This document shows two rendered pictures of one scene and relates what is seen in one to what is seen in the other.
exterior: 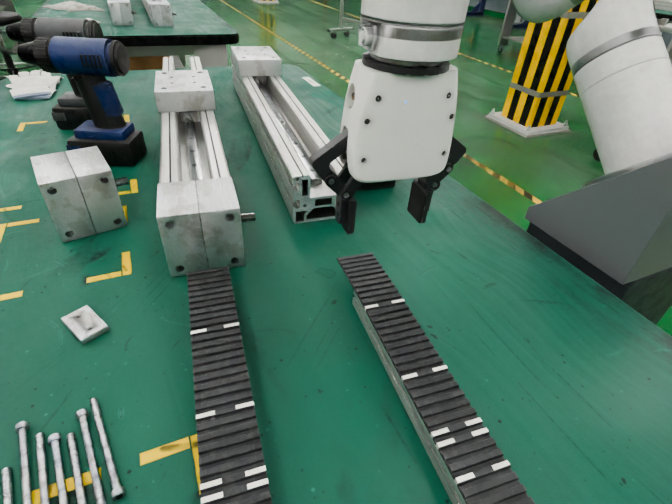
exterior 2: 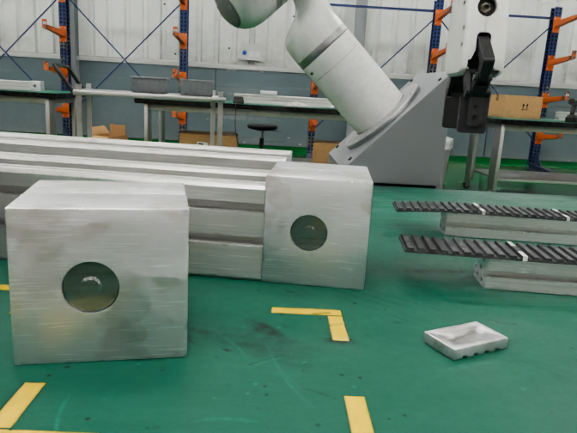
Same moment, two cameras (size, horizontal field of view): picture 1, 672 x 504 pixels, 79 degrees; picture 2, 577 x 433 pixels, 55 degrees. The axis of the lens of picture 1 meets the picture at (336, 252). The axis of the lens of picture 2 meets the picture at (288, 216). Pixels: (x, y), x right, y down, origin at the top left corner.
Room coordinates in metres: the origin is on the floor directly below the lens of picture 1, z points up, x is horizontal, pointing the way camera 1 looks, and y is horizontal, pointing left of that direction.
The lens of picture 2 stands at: (0.28, 0.66, 0.95)
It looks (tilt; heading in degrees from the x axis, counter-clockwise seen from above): 13 degrees down; 295
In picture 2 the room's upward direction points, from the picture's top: 3 degrees clockwise
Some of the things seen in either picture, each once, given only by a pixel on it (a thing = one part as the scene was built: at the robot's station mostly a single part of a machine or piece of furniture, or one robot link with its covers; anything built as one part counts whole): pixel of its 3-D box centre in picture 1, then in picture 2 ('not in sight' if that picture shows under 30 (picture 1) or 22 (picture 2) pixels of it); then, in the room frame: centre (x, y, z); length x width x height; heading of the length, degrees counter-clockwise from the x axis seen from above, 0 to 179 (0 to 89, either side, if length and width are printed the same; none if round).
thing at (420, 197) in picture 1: (430, 189); (455, 101); (0.40, -0.10, 0.94); 0.03 x 0.03 x 0.07; 21
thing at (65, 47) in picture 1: (80, 102); not in sight; (0.75, 0.49, 0.89); 0.20 x 0.08 x 0.22; 93
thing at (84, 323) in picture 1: (85, 324); (465, 339); (0.31, 0.28, 0.78); 0.05 x 0.03 x 0.01; 53
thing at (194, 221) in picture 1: (211, 224); (318, 217); (0.47, 0.18, 0.83); 0.12 x 0.09 x 0.10; 110
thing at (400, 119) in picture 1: (397, 113); (474, 27); (0.38, -0.05, 1.03); 0.10 x 0.07 x 0.11; 111
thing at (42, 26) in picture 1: (61, 74); not in sight; (0.92, 0.62, 0.89); 0.20 x 0.08 x 0.22; 99
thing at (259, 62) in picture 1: (255, 65); not in sight; (1.19, 0.25, 0.87); 0.16 x 0.11 x 0.07; 20
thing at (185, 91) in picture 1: (185, 96); not in sight; (0.89, 0.34, 0.87); 0.16 x 0.11 x 0.07; 20
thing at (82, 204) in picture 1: (89, 190); (110, 258); (0.54, 0.38, 0.83); 0.11 x 0.10 x 0.10; 128
